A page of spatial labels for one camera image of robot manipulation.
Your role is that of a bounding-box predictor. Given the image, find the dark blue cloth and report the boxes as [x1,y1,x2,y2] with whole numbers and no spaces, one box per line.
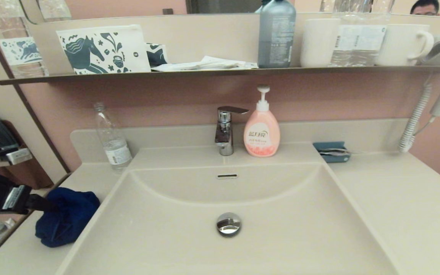
[35,187,100,248]

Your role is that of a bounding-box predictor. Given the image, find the chrome sink faucet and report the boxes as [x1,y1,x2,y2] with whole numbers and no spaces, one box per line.
[215,106,249,156]

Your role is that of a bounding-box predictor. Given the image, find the chrome sink drain stopper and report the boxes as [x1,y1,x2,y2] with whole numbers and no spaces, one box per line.
[216,212,241,237]

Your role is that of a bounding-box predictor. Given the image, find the beige wash basin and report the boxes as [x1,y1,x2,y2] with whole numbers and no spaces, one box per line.
[56,145,402,275]

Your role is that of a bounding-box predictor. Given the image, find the clear bottle with grey cap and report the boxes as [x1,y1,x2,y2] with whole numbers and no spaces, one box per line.
[0,223,11,249]

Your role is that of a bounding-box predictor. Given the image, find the small clear plastic water bottle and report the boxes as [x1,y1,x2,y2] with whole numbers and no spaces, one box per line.
[93,102,133,174]

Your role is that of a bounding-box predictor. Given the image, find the large horse print pouch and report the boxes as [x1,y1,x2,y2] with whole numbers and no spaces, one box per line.
[56,24,152,74]

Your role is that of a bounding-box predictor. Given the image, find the small blue print pouch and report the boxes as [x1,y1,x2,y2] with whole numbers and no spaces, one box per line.
[146,42,169,68]

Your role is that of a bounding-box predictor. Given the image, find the white paper packets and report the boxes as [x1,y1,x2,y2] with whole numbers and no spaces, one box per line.
[151,55,259,72]

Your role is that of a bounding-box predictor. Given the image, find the pink pump soap bottle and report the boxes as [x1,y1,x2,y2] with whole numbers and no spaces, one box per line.
[244,85,281,157]

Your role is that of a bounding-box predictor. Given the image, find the grey plastic bottle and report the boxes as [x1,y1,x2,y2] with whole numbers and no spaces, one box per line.
[258,0,297,69]

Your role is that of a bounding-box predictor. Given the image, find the blue small package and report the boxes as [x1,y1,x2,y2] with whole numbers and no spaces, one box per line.
[312,141,351,163]

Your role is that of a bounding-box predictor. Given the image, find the silver wrapped amenity packet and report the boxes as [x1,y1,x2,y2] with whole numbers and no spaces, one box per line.
[318,148,352,157]

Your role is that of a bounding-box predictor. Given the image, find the clear water bottle white label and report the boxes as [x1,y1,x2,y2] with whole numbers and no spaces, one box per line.
[329,0,395,67]

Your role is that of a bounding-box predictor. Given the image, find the person's head with dark hair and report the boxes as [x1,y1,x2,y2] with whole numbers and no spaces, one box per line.
[410,0,440,16]

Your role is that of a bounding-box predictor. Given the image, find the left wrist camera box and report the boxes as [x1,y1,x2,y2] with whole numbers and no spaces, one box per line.
[0,148,33,167]

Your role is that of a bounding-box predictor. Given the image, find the dark metal wall shelf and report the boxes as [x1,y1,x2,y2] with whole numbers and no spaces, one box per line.
[0,65,440,85]

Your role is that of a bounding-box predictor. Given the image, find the wall mirror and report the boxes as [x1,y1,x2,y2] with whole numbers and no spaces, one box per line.
[19,0,440,25]

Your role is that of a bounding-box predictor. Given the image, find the white cup without handle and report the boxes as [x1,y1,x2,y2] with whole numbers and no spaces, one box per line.
[300,18,341,68]

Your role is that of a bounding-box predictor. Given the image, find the white coiled dryer cord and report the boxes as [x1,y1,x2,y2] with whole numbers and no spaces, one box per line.
[398,82,434,153]

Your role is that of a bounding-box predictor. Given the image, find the white ribbed mug with handle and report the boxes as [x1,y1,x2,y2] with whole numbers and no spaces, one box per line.
[375,24,434,66]

